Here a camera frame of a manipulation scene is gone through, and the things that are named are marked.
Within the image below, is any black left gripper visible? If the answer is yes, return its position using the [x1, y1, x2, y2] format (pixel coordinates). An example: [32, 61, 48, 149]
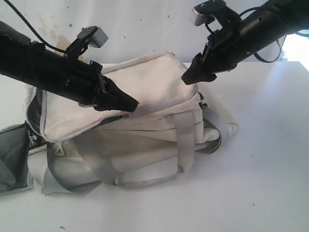
[62, 60, 139, 112]

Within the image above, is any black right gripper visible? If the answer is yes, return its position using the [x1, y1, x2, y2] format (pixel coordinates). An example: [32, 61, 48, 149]
[181, 29, 256, 85]

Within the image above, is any white canvas duffel bag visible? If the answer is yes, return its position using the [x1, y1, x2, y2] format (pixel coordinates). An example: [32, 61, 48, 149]
[0, 52, 238, 195]

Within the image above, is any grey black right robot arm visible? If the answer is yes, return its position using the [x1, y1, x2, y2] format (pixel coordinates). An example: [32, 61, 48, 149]
[182, 0, 309, 85]

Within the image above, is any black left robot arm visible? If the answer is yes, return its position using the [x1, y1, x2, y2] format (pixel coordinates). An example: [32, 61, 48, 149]
[0, 22, 139, 112]

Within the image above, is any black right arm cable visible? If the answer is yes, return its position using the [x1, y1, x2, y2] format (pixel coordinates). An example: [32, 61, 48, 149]
[253, 40, 282, 63]

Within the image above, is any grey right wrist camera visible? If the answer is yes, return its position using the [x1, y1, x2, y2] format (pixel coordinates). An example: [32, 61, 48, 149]
[192, 0, 241, 28]

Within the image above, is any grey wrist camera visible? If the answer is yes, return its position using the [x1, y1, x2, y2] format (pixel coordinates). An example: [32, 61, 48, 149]
[65, 26, 109, 59]
[192, 0, 241, 28]

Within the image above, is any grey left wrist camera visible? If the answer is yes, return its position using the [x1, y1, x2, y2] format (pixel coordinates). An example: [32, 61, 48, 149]
[65, 26, 109, 59]

